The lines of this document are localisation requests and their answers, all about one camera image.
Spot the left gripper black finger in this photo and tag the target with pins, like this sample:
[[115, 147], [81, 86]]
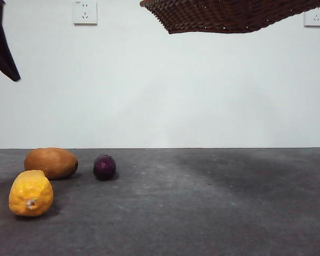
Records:
[[0, 45]]

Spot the yellow corn cob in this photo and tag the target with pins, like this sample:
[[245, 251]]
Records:
[[29, 192]]

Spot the brown potato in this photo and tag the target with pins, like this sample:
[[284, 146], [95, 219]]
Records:
[[52, 162]]

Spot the white wall socket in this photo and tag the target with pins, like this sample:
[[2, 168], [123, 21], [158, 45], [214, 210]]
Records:
[[315, 20], [85, 13]]

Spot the purple eggplant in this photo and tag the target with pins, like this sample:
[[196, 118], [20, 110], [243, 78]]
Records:
[[104, 168]]

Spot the brown wicker basket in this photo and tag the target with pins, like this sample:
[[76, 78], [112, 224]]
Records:
[[224, 16]]

